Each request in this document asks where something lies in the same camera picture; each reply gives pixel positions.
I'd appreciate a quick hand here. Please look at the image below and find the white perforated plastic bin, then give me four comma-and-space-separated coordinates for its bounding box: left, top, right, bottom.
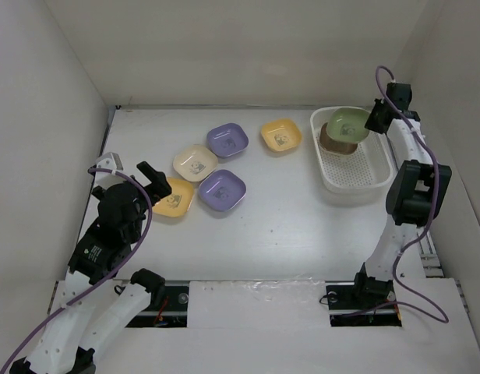
309, 106, 394, 195

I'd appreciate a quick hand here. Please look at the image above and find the brown panda plate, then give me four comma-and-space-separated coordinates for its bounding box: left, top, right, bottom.
319, 122, 358, 156

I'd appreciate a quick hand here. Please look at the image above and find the near yellow panda plate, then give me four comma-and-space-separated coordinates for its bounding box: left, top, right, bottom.
153, 177, 195, 218

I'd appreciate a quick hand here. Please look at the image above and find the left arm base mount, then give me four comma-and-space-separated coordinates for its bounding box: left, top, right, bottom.
126, 281, 189, 328

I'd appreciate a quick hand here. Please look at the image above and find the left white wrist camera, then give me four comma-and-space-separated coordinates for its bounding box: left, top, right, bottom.
94, 152, 123, 189

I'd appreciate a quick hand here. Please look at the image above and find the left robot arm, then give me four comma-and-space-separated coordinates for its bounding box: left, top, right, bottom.
1, 153, 171, 373

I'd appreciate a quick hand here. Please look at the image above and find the near purple panda plate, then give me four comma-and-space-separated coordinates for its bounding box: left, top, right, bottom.
198, 169, 247, 212

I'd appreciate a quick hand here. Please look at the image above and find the yellow panda plate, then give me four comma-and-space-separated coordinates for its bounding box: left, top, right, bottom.
260, 118, 302, 152
153, 177, 195, 218

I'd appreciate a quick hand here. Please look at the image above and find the cream panda plate on table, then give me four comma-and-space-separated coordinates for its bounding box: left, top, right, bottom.
172, 144, 218, 182

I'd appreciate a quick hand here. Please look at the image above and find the far purple panda plate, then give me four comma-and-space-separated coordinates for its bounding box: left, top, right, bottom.
206, 122, 249, 158

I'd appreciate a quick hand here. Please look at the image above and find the purple panda plate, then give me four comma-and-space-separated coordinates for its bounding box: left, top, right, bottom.
198, 169, 247, 212
206, 122, 249, 158

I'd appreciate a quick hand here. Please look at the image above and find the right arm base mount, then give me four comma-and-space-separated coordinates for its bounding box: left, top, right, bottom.
319, 282, 402, 327

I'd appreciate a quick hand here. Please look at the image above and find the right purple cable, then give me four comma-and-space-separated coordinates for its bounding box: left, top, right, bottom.
333, 65, 450, 324

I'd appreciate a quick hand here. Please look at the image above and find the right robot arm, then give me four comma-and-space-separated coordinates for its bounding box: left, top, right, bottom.
351, 80, 452, 314

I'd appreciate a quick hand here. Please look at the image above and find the purple cable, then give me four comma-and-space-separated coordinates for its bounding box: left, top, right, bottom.
333, 65, 450, 324
0, 166, 154, 374

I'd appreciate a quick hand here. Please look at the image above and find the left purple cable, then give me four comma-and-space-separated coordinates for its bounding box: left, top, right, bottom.
0, 166, 154, 374

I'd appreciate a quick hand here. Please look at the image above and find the green panda plate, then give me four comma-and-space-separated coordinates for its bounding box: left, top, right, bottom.
326, 108, 369, 144

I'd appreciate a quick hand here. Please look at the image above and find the far yellow panda plate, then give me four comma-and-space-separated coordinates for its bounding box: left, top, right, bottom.
260, 118, 302, 152

